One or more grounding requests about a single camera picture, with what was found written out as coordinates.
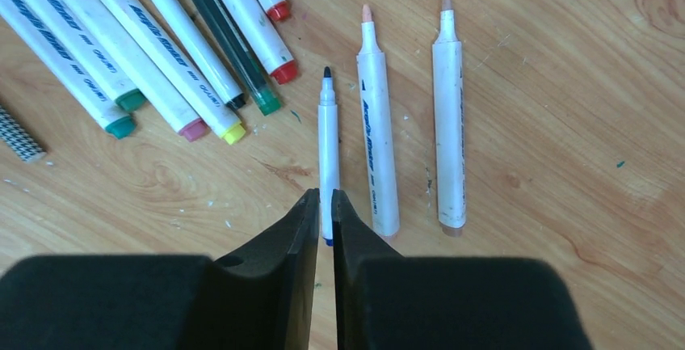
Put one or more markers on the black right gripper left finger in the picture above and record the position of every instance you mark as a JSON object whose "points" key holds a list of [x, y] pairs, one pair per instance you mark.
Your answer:
{"points": [[258, 296]]}

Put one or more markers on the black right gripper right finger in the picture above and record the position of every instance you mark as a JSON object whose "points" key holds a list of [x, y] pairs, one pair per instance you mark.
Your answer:
{"points": [[385, 300]]}

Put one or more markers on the blue capped thin pen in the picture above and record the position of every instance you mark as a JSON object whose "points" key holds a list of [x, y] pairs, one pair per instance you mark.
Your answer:
{"points": [[328, 153]]}

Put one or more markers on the beige capped white marker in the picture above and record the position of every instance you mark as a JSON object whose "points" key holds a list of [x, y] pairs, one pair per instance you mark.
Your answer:
{"points": [[378, 135]]}

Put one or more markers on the brown capped white marker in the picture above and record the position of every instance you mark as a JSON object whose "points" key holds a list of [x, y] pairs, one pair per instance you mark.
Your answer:
{"points": [[447, 74]]}

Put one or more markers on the red capped white marker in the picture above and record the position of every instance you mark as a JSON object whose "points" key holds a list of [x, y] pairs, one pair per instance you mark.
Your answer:
{"points": [[262, 37]]}

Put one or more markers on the houndstooth patterned pen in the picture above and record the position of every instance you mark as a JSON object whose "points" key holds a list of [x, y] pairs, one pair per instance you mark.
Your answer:
{"points": [[19, 140]]}

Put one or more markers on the clear green gel pen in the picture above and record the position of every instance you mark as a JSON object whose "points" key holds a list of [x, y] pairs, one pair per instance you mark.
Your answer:
{"points": [[234, 46]]}

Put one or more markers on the yellow capped white marker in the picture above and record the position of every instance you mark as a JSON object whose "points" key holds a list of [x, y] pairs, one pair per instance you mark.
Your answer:
{"points": [[177, 67]]}

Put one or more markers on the black capped white marker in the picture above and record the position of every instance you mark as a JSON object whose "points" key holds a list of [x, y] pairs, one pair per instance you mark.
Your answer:
{"points": [[202, 53]]}

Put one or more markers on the teal capped white marker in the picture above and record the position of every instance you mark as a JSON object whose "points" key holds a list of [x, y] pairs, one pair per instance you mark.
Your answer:
{"points": [[35, 33]]}

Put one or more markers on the pink capped white marker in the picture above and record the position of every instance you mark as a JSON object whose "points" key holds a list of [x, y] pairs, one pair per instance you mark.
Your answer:
{"points": [[137, 65]]}

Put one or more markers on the dark green capped marker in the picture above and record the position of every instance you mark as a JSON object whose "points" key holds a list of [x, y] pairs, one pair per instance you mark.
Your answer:
{"points": [[89, 53]]}

